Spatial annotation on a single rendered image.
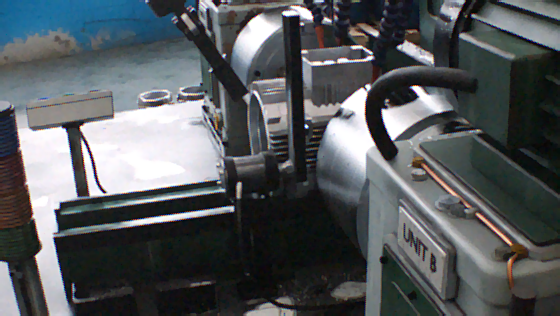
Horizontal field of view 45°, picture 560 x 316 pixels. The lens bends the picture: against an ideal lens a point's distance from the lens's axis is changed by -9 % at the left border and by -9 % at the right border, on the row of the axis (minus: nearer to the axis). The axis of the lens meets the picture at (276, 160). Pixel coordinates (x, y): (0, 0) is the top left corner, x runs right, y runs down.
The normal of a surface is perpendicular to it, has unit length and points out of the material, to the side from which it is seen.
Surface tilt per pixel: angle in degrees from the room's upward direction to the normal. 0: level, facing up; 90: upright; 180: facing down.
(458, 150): 0
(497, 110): 90
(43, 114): 67
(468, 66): 90
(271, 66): 90
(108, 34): 90
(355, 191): 73
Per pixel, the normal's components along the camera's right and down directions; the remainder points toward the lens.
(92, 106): 0.22, -0.04
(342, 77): 0.25, 0.36
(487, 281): -0.79, 0.27
